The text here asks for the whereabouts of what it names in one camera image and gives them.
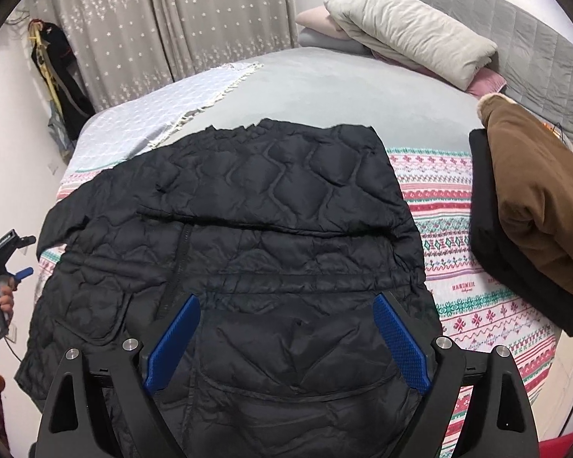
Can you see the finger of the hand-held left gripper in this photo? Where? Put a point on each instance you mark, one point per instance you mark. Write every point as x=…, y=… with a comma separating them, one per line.
x=26, y=239
x=21, y=274

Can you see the bed with grey sheet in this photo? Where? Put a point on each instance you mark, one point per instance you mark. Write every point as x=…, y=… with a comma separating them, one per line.
x=315, y=90

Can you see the beige pillow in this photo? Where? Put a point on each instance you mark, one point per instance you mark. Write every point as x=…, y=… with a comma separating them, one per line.
x=410, y=24

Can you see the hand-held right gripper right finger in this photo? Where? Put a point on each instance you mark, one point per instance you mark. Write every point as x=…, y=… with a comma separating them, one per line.
x=401, y=343

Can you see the brown jacket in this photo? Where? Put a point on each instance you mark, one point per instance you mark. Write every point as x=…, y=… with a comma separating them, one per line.
x=539, y=181

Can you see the white wall socket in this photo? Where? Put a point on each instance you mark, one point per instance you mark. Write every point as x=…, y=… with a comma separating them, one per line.
x=53, y=168

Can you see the grey pillow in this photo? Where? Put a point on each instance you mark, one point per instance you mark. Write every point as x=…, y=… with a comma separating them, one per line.
x=329, y=40

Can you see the grey star-patterned curtain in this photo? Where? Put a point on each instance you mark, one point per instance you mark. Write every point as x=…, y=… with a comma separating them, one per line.
x=172, y=9

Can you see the black quilted blanket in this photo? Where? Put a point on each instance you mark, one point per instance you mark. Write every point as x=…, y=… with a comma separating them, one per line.
x=267, y=229

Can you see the pale pink pillow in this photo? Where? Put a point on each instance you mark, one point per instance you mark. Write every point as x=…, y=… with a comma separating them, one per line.
x=315, y=19

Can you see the grey quilted headboard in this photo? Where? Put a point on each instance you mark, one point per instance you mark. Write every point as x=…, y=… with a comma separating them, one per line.
x=530, y=43

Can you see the pale checked fringed blanket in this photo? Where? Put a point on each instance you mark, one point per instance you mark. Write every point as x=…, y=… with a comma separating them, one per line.
x=138, y=114

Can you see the black folded garment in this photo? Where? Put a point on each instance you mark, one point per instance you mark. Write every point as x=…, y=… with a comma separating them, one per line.
x=487, y=229

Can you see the dark hanging clothes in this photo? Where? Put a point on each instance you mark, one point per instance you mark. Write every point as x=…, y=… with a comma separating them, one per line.
x=69, y=71

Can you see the red green patterned blanket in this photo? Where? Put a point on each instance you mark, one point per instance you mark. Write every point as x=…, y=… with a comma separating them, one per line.
x=449, y=257

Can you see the mauve pillow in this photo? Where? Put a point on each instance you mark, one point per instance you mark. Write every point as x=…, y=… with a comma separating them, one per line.
x=484, y=83

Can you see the blue-grey hanging bag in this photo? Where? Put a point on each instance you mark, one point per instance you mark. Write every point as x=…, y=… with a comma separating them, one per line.
x=59, y=126

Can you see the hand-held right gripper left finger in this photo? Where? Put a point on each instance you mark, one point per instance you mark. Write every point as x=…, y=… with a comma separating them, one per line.
x=172, y=343

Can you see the red cloth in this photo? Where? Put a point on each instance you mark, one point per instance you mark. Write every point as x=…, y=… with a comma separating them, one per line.
x=561, y=446

